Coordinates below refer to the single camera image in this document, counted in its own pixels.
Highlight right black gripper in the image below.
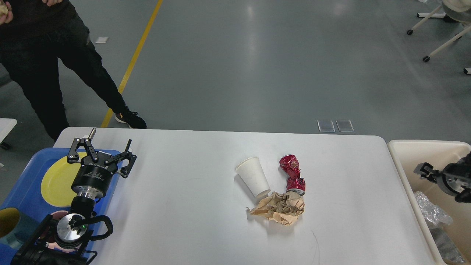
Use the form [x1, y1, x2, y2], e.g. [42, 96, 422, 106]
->
[413, 162, 464, 196]

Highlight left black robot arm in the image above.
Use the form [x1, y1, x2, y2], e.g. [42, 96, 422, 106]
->
[11, 128, 137, 265]

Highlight blue plastic tray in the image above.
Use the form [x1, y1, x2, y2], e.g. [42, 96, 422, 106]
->
[0, 148, 120, 265]

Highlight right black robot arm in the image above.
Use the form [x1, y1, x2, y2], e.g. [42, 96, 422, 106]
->
[414, 153, 471, 203]

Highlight clear plastic wrap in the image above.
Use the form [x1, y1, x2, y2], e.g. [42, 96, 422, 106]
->
[414, 191, 454, 229]

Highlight pink ribbed mug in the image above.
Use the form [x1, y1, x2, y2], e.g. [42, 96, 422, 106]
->
[40, 210, 72, 253]

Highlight white side table corner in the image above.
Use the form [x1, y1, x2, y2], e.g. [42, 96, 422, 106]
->
[0, 118, 17, 150]

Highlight beige plastic bin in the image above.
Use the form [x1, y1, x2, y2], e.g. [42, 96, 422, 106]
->
[387, 140, 471, 265]

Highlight aluminium foil sheet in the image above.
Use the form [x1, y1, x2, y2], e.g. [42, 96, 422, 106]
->
[429, 227, 467, 265]

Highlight crumpled brown paper ball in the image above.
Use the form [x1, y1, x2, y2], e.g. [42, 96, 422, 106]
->
[248, 191, 305, 225]

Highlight person in dark clothes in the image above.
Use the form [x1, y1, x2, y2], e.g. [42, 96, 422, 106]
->
[0, 0, 148, 141]

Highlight crushed red can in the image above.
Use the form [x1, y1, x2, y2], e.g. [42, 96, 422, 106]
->
[279, 154, 306, 196]

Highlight white rolling stand legs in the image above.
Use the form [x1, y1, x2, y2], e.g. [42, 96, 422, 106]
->
[405, 0, 470, 64]

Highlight white paper cup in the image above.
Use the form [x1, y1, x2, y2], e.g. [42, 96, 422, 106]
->
[235, 157, 271, 200]

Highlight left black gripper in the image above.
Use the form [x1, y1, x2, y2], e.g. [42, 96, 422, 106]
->
[67, 128, 137, 199]

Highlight yellow round plate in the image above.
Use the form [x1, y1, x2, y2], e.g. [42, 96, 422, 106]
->
[40, 157, 81, 208]

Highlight dark teal mug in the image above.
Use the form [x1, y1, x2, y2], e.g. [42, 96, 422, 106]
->
[0, 207, 39, 250]

